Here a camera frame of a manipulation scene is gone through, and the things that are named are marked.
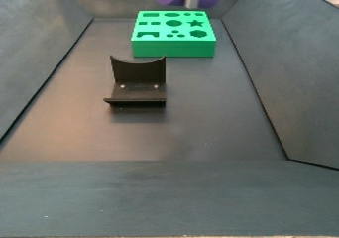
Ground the green foam shape board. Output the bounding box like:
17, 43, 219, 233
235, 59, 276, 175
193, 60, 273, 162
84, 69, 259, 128
130, 11, 216, 58

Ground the black curved cradle stand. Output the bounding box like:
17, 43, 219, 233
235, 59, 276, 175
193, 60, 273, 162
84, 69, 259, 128
102, 57, 167, 105

